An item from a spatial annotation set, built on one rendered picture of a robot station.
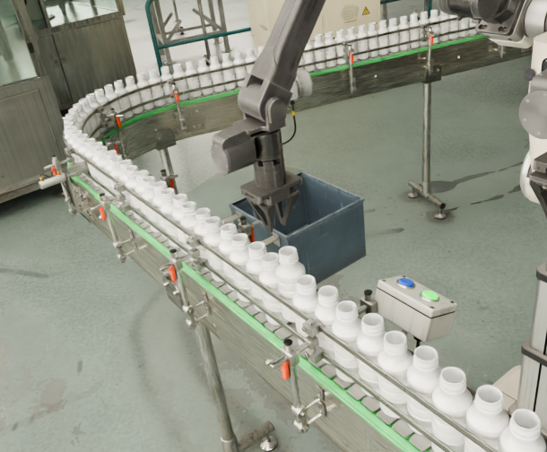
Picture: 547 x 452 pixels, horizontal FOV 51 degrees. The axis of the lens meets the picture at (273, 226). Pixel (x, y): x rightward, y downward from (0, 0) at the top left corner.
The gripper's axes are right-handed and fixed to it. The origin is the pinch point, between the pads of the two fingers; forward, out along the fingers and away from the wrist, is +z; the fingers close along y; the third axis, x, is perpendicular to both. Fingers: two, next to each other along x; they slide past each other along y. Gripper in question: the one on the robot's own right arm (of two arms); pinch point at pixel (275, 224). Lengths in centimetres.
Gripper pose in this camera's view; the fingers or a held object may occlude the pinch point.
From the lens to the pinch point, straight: 111.7
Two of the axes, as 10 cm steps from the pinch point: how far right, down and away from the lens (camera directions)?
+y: -7.9, 3.8, -4.7
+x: 6.0, 3.5, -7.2
